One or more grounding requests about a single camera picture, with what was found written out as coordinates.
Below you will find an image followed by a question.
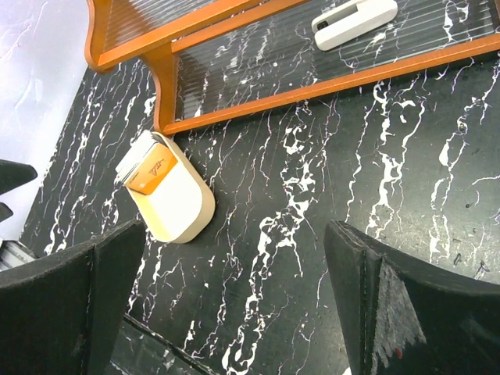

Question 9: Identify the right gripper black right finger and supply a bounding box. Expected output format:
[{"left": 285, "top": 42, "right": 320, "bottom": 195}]
[{"left": 323, "top": 220, "right": 499, "bottom": 374}]

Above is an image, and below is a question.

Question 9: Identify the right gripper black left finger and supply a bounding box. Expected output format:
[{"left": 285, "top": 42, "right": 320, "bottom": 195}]
[{"left": 1, "top": 220, "right": 145, "bottom": 374}]

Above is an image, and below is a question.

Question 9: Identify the beige card box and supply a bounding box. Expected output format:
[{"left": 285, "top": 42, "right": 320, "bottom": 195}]
[{"left": 123, "top": 131, "right": 216, "bottom": 244}]

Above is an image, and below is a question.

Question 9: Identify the orange credit card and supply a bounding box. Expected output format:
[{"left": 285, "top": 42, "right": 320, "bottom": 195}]
[{"left": 124, "top": 143, "right": 177, "bottom": 195}]

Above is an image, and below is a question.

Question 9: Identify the white card stack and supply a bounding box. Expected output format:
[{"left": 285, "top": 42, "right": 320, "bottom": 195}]
[{"left": 116, "top": 130, "right": 163, "bottom": 184}]

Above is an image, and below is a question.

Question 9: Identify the small white stapler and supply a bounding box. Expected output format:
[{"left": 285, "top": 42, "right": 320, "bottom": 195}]
[{"left": 311, "top": 0, "right": 398, "bottom": 52}]

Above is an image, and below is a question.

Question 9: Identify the orange wooden shelf rack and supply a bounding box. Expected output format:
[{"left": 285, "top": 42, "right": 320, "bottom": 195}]
[{"left": 84, "top": 1, "right": 499, "bottom": 135}]

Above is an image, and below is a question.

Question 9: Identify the aluminium frame rail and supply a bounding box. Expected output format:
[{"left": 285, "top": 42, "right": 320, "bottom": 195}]
[{"left": 0, "top": 239, "right": 36, "bottom": 272}]

